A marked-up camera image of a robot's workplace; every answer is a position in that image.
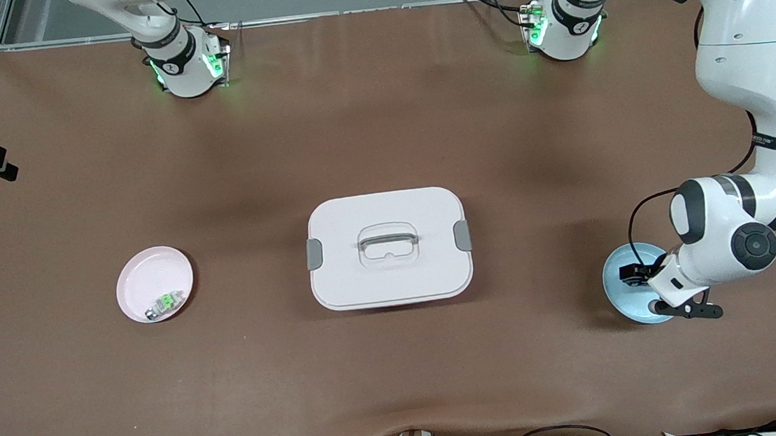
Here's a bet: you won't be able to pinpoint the light blue round plate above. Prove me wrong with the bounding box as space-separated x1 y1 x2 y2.
599 239 686 329

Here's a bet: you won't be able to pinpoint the pink round plate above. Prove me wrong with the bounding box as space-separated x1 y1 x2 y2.
113 244 198 326

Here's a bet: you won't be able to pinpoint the white lidded container grey clips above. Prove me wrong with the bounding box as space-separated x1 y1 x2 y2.
302 183 478 314

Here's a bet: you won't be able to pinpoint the brown table mat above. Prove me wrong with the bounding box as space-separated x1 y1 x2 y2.
0 0 776 436

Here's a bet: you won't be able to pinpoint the green and silver switch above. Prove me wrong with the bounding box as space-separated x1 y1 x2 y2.
143 290 187 321

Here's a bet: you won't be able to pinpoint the black right arm base cable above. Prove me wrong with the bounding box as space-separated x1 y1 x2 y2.
162 0 207 31

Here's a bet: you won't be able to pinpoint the silver table edge rail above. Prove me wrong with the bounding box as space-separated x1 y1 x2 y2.
0 0 595 52

